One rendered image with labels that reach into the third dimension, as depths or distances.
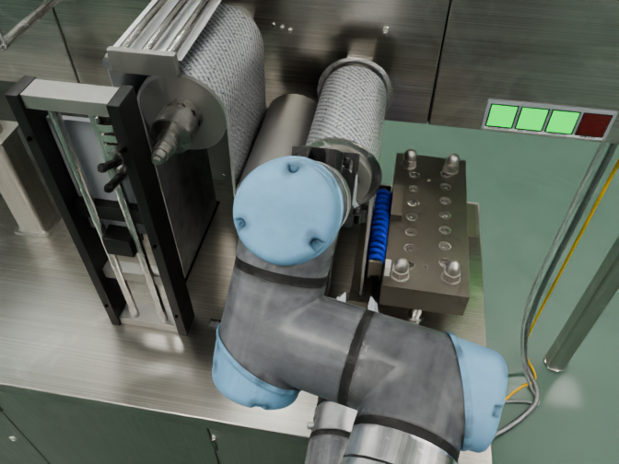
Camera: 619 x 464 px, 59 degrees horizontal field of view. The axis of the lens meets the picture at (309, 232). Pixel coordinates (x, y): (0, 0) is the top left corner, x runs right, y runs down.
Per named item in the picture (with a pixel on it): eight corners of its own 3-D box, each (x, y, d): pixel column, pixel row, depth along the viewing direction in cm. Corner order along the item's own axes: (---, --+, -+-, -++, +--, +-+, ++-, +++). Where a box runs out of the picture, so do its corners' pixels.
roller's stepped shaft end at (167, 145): (147, 169, 80) (143, 152, 78) (162, 145, 84) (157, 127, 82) (168, 171, 80) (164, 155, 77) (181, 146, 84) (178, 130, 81)
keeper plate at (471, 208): (456, 270, 120) (466, 236, 112) (456, 237, 126) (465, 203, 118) (468, 272, 119) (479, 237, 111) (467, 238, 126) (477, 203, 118)
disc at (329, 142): (293, 203, 96) (291, 133, 85) (293, 201, 96) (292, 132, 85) (377, 213, 94) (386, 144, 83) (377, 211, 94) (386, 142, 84)
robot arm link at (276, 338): (323, 444, 39) (361, 299, 38) (187, 391, 42) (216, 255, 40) (346, 403, 47) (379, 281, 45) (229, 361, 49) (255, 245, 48)
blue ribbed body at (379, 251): (366, 268, 107) (367, 257, 105) (376, 195, 122) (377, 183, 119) (383, 271, 107) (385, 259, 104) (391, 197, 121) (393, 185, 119)
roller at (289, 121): (238, 221, 101) (231, 171, 93) (269, 138, 118) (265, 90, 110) (301, 229, 100) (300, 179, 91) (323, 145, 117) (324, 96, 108)
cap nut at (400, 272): (389, 281, 102) (391, 265, 99) (391, 266, 105) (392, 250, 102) (408, 284, 102) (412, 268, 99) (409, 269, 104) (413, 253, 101)
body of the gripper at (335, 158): (363, 155, 63) (357, 151, 51) (354, 228, 64) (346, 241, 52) (297, 148, 64) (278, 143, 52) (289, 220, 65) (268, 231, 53)
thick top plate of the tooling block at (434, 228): (379, 304, 106) (382, 284, 102) (393, 171, 133) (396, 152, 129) (462, 316, 104) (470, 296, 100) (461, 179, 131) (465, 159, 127)
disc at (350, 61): (316, 121, 113) (318, 54, 102) (317, 119, 113) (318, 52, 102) (388, 128, 111) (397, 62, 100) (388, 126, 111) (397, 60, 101)
